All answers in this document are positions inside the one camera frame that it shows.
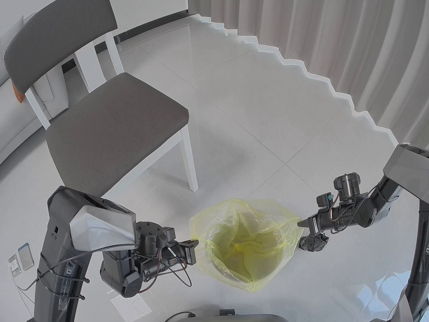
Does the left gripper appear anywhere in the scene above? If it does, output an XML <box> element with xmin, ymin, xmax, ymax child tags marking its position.
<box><xmin>166</xmin><ymin>244</ymin><xmax>198</xmax><ymax>267</ymax></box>

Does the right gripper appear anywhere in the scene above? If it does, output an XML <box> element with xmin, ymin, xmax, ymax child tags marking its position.
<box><xmin>306</xmin><ymin>213</ymin><xmax>333</xmax><ymax>237</ymax></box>

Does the black plastic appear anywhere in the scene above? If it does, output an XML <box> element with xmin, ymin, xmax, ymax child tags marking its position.
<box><xmin>299</xmin><ymin>233</ymin><xmax>328</xmax><ymax>253</ymax></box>

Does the yellow plastic bag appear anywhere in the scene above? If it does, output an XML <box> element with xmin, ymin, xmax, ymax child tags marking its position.
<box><xmin>189</xmin><ymin>198</ymin><xmax>304</xmax><ymax>293</ymax></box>

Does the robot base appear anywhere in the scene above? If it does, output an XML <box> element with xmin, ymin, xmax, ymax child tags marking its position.
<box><xmin>172</xmin><ymin>305</ymin><xmax>280</xmax><ymax>322</ymax></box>

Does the white trash bin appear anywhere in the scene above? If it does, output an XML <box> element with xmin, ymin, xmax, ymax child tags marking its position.
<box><xmin>204</xmin><ymin>225</ymin><xmax>296</xmax><ymax>286</ymax></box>

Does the grey and white chair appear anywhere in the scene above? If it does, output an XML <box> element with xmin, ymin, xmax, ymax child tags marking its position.
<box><xmin>4</xmin><ymin>0</ymin><xmax>199</xmax><ymax>197</ymax></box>

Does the white curtain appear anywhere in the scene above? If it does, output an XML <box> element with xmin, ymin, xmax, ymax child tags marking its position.
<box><xmin>186</xmin><ymin>0</ymin><xmax>429</xmax><ymax>147</ymax></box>

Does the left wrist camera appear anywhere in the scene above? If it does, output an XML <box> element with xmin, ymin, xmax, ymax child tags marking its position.
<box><xmin>163</xmin><ymin>227</ymin><xmax>177</xmax><ymax>248</ymax></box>

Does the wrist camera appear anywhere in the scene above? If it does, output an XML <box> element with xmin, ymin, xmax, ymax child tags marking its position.
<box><xmin>316</xmin><ymin>193</ymin><xmax>333</xmax><ymax>214</ymax></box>
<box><xmin>163</xmin><ymin>227</ymin><xmax>177</xmax><ymax>248</ymax></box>

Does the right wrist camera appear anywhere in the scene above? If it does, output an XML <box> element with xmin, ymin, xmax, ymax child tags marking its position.
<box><xmin>316</xmin><ymin>193</ymin><xmax>333</xmax><ymax>214</ymax></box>

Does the black cable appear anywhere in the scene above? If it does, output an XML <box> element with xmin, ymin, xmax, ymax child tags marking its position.
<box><xmin>18</xmin><ymin>243</ymin><xmax>135</xmax><ymax>289</ymax></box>

